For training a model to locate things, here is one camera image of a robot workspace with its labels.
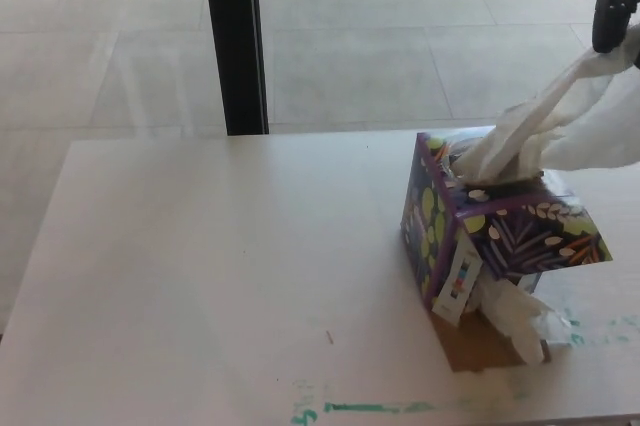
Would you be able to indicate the crumpled white tissue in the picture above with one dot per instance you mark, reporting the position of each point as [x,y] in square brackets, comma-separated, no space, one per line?
[515,318]

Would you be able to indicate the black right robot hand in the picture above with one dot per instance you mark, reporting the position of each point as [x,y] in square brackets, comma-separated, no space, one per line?
[611,3]

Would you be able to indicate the black vertical window post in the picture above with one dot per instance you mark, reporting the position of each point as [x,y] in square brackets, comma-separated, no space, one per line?
[235,41]

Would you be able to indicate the white pulled-up tissue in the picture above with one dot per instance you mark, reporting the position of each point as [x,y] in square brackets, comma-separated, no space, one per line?
[530,121]

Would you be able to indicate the purple floral tissue box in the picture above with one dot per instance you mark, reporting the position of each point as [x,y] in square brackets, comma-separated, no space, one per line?
[515,241]

